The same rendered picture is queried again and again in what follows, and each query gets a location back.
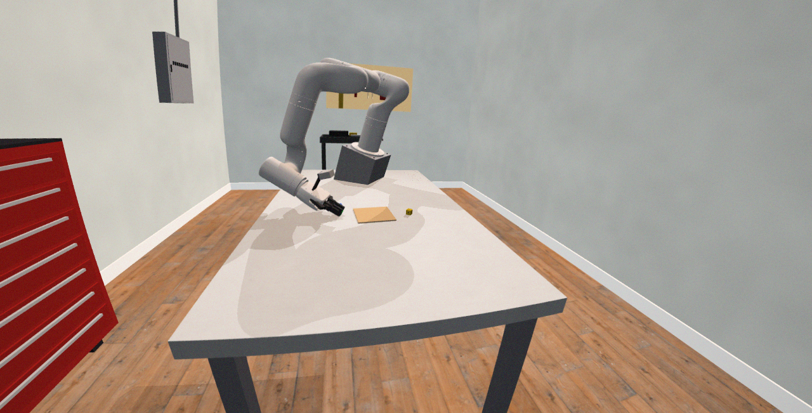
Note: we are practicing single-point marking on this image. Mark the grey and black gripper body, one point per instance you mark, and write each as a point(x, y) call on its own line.
point(305, 193)

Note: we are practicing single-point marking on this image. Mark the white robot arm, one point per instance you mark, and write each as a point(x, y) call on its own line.
point(330, 75)

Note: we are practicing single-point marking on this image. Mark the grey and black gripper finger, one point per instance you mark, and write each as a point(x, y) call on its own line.
point(332, 201)
point(328, 206)

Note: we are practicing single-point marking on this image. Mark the tan square mat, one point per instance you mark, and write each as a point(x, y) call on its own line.
point(373, 214)

